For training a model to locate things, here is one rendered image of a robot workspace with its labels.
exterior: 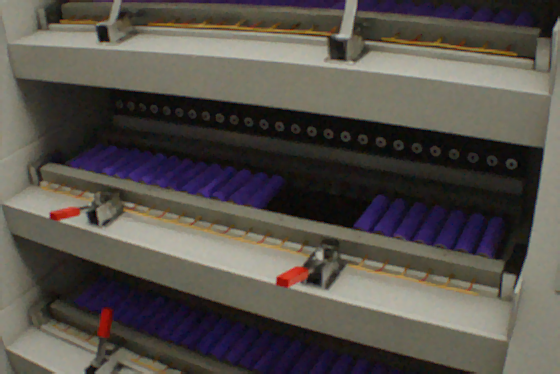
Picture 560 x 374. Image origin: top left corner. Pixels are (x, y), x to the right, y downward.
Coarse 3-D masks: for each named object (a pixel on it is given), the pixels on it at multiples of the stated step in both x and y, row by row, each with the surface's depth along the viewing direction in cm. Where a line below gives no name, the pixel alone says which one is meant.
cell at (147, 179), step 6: (174, 156) 80; (162, 162) 79; (168, 162) 79; (174, 162) 79; (156, 168) 77; (162, 168) 78; (168, 168) 78; (150, 174) 76; (156, 174) 77; (162, 174) 77; (138, 180) 76; (144, 180) 75; (150, 180) 76
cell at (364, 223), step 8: (376, 200) 67; (384, 200) 67; (368, 208) 66; (376, 208) 66; (384, 208) 67; (368, 216) 65; (376, 216) 65; (360, 224) 63; (368, 224) 64; (376, 224) 65; (368, 232) 63
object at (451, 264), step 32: (96, 192) 76; (128, 192) 73; (160, 192) 71; (224, 224) 68; (256, 224) 65; (288, 224) 64; (320, 224) 63; (352, 256) 61; (384, 256) 60; (416, 256) 58; (448, 256) 57; (480, 256) 56; (448, 288) 55
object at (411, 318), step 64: (64, 128) 85; (192, 128) 82; (0, 192) 77; (512, 192) 65; (128, 256) 69; (192, 256) 65; (256, 256) 64; (512, 256) 55; (320, 320) 59; (384, 320) 56; (448, 320) 53; (512, 320) 49
